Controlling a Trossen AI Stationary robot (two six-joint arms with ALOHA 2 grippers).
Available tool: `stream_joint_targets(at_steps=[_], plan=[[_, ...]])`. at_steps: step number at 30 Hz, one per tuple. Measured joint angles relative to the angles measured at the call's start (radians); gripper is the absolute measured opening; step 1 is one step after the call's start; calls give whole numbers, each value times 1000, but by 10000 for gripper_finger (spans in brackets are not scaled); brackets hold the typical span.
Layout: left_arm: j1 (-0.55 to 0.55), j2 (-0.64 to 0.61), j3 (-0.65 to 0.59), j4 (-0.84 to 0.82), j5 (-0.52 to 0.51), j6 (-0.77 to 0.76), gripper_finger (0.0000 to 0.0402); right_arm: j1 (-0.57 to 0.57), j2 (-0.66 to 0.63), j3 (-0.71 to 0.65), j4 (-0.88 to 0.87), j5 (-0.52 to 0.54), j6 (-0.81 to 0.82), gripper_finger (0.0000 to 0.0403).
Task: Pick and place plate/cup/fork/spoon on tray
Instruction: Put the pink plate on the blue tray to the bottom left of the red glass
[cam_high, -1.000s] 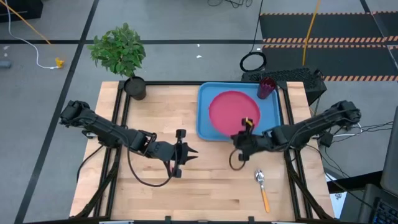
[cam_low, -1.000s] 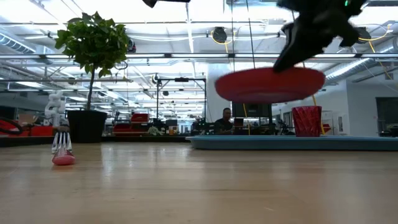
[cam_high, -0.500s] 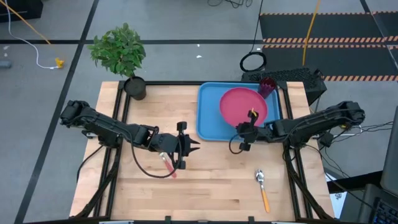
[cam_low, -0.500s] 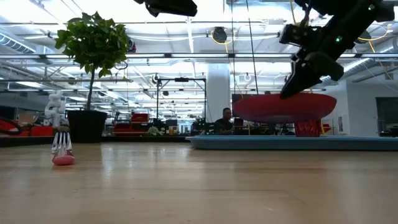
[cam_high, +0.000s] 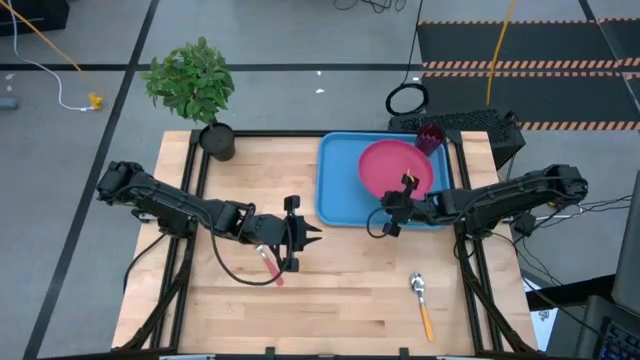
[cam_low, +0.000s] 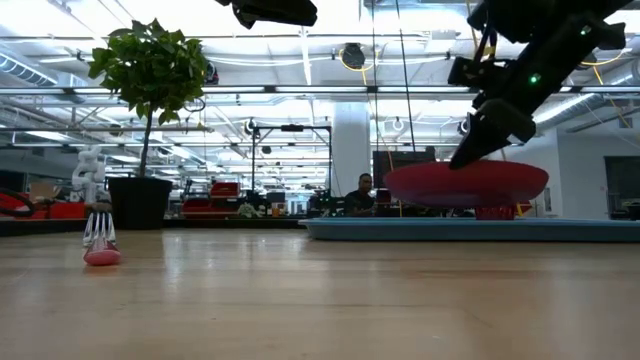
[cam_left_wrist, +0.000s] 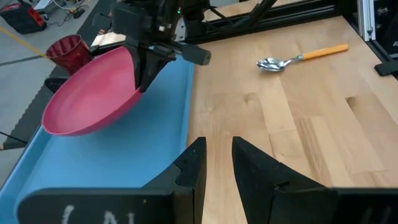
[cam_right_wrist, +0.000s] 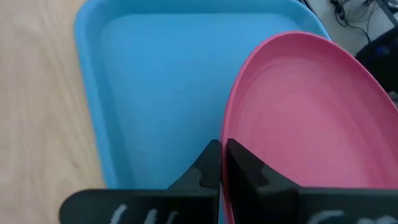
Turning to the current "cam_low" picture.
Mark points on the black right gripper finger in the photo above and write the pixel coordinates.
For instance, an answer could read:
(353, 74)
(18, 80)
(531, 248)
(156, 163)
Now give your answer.
(492, 130)

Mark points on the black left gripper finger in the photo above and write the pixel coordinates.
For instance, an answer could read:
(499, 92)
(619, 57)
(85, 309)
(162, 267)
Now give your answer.
(285, 12)

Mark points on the red plastic plate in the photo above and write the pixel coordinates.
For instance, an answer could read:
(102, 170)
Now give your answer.
(440, 190)

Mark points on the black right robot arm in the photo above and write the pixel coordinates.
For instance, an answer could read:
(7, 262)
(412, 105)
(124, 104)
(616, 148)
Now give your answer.
(550, 20)

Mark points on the light blue plastic tray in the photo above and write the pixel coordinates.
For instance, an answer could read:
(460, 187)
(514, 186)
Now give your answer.
(400, 230)

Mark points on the black monitor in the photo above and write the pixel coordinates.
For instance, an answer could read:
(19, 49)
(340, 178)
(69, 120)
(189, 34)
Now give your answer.
(395, 156)

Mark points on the black gantry stand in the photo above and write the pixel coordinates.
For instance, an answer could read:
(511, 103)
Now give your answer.
(292, 128)

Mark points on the person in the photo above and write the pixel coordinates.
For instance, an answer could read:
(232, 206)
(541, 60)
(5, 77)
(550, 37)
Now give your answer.
(360, 200)

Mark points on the red tool cabinet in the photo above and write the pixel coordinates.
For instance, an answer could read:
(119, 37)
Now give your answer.
(225, 190)

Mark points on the white robot figure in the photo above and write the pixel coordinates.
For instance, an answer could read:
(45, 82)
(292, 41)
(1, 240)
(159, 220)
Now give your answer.
(89, 172)

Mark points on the green potted plant black pot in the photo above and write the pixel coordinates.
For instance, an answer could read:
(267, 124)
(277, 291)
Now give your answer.
(140, 205)

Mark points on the red low cabinet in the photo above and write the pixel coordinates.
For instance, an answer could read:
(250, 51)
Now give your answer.
(65, 210)

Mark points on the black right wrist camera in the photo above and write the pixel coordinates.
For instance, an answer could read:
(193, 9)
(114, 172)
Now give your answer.
(472, 72)

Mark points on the black aluminium table frame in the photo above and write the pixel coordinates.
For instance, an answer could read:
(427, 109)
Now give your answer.
(225, 223)

